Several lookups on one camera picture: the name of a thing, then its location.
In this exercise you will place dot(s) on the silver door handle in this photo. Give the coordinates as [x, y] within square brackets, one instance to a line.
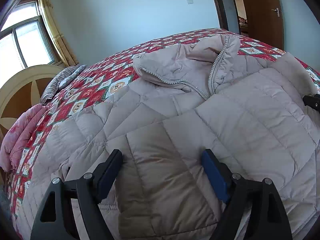
[277, 12]

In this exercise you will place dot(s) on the beige puffer down jacket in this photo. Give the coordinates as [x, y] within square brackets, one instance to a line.
[200, 129]

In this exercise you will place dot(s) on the yellow patterned curtain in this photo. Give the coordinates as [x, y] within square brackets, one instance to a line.
[59, 41]

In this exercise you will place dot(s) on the red patchwork cartoon bedspread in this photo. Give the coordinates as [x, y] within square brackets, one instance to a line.
[100, 84]

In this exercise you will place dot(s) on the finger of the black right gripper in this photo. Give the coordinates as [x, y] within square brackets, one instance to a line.
[312, 101]

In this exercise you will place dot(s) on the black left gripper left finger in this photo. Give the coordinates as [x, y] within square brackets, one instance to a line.
[55, 218]

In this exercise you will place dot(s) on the striped grey pillow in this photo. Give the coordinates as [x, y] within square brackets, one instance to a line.
[65, 77]

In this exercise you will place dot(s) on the pink folded quilt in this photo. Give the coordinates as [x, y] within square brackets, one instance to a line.
[18, 136]

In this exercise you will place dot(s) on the dark brown door frame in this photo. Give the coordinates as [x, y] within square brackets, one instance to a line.
[221, 14]

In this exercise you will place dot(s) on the cream and brown headboard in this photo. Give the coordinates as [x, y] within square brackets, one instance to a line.
[22, 91]

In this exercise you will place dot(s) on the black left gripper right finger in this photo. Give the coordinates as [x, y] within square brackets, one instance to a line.
[268, 218]

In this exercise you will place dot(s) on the window with grey frame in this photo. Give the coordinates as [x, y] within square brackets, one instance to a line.
[25, 41]

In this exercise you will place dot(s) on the brown wooden door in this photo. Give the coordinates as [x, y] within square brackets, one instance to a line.
[263, 23]

